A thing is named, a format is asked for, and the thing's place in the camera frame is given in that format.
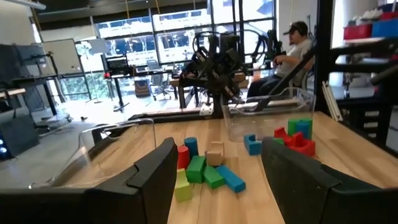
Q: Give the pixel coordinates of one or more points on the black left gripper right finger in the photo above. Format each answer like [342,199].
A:
[298,186]

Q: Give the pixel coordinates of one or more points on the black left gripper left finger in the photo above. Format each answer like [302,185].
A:
[149,186]

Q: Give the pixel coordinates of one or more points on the blue arch block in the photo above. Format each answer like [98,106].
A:
[252,147]

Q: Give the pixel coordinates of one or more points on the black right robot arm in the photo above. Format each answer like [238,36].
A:
[217,71]

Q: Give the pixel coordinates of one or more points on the light green arch block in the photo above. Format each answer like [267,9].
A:
[183,188]

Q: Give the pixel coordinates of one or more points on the red arch block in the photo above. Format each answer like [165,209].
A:
[280,133]
[303,146]

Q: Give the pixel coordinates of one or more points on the clear plastic bin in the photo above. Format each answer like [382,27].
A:
[267,121]
[124,146]

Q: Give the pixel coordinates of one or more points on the blue long block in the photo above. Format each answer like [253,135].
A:
[231,179]

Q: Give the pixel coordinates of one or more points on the silver aluminium extrusion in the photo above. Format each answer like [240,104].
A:
[331,99]

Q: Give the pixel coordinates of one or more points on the black desk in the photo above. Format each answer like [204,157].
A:
[118,90]

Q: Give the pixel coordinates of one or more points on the office chair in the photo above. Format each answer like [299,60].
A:
[158,79]

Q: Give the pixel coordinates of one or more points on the black shelf rack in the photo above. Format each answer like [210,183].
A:
[382,109]

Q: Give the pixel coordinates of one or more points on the black laptop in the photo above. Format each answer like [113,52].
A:
[117,65]

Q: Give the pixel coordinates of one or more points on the person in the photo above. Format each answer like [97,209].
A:
[295,53]

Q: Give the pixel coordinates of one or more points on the black computer tower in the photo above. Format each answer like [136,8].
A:
[18,137]

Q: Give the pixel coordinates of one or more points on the whiteboard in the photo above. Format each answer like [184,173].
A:
[62,56]

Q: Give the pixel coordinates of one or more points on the red storage bin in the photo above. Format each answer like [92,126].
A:
[357,31]

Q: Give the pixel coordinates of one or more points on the blue storage bin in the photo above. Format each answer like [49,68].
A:
[385,28]

